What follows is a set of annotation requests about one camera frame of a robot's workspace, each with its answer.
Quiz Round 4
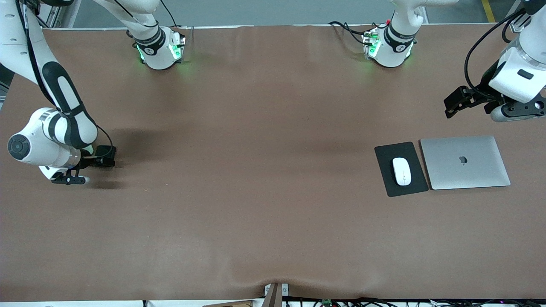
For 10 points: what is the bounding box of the white computer mouse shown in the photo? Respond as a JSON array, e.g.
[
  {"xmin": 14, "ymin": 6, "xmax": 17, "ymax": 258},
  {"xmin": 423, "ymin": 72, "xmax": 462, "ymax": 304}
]
[{"xmin": 392, "ymin": 157, "xmax": 412, "ymax": 186}]

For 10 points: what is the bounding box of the black mouse pad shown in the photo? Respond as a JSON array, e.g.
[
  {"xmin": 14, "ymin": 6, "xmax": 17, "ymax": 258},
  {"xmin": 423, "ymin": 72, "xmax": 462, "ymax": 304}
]
[{"xmin": 374, "ymin": 142, "xmax": 430, "ymax": 198}]

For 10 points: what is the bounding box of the silver laptop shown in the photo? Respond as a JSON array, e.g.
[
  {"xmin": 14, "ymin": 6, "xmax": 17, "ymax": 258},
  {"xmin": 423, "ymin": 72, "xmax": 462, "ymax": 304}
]
[{"xmin": 420, "ymin": 136, "xmax": 511, "ymax": 190}]

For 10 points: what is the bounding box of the brown table cover mat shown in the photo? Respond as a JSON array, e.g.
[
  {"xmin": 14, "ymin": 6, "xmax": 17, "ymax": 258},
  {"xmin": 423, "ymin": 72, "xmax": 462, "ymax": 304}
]
[{"xmin": 0, "ymin": 23, "xmax": 546, "ymax": 301}]

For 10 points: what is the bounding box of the black right arm wrist cable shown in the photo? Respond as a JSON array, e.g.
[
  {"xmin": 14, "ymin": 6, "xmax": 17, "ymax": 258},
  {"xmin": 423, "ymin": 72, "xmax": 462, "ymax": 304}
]
[{"xmin": 15, "ymin": 0, "xmax": 116, "ymax": 159}]

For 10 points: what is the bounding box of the black arm wrist cable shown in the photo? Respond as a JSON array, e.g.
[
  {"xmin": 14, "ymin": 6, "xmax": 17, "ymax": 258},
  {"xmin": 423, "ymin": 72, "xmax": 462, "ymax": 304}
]
[
  {"xmin": 15, "ymin": 0, "xmax": 116, "ymax": 159},
  {"xmin": 464, "ymin": 8, "xmax": 530, "ymax": 101}
]

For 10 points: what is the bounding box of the black left arm wrist cable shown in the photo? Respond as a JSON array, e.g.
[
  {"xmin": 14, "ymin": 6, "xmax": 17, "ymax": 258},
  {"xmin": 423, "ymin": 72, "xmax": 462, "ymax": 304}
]
[{"xmin": 464, "ymin": 8, "xmax": 530, "ymax": 101}]

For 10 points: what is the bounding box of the aluminium frame profile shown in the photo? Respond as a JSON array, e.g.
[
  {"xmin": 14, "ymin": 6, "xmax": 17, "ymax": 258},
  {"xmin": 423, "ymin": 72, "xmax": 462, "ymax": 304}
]
[
  {"xmin": 36, "ymin": 0, "xmax": 78, "ymax": 29},
  {"xmin": 508, "ymin": 0, "xmax": 534, "ymax": 34}
]

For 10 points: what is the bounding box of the black left arm base cable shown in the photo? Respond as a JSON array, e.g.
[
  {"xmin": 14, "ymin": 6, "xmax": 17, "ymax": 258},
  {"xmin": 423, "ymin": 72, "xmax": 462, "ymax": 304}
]
[{"xmin": 328, "ymin": 20, "xmax": 386, "ymax": 46}]

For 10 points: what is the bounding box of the black arm base cable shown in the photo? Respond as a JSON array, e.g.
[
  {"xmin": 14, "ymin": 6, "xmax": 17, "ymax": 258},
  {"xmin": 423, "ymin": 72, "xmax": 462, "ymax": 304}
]
[
  {"xmin": 160, "ymin": 0, "xmax": 189, "ymax": 31},
  {"xmin": 328, "ymin": 20, "xmax": 386, "ymax": 46}
]

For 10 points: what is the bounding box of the black right arm base cable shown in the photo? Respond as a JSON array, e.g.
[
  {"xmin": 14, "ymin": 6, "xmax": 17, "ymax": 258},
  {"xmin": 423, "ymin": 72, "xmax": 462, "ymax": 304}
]
[{"xmin": 160, "ymin": 0, "xmax": 189, "ymax": 31}]

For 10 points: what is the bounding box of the metal table edge bracket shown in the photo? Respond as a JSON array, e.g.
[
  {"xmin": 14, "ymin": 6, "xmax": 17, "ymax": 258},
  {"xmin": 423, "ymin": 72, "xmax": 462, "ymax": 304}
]
[{"xmin": 264, "ymin": 283, "xmax": 290, "ymax": 307}]

